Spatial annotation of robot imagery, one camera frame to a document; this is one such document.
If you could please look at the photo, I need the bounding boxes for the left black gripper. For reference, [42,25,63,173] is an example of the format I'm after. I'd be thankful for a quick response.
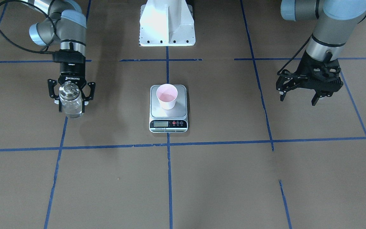
[276,51,344,106]

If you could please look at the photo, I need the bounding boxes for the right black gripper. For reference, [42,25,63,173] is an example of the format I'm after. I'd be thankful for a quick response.
[47,62,96,113]

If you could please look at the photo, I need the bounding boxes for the clear sauce bottle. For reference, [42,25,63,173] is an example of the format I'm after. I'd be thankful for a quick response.
[59,81,83,119]

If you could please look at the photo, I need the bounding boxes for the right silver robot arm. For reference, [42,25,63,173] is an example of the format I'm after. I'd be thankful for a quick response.
[21,0,95,119]

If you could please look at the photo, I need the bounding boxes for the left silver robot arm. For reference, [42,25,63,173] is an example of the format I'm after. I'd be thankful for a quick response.
[275,0,366,106]

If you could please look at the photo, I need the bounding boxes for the silver kitchen scale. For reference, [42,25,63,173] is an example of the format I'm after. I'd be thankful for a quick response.
[149,85,189,132]

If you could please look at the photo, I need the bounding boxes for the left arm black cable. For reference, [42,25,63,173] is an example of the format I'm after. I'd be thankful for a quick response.
[278,33,314,75]

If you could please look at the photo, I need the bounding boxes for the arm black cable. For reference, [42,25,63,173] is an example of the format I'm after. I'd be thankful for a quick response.
[0,0,59,54]
[278,33,314,75]

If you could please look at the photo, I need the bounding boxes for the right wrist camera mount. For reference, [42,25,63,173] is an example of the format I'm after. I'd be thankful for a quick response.
[52,50,86,64]

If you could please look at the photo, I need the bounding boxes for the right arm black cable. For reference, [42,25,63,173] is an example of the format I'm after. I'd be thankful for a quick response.
[0,0,59,54]

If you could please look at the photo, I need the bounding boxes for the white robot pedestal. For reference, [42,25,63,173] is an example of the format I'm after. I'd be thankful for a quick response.
[139,0,196,47]

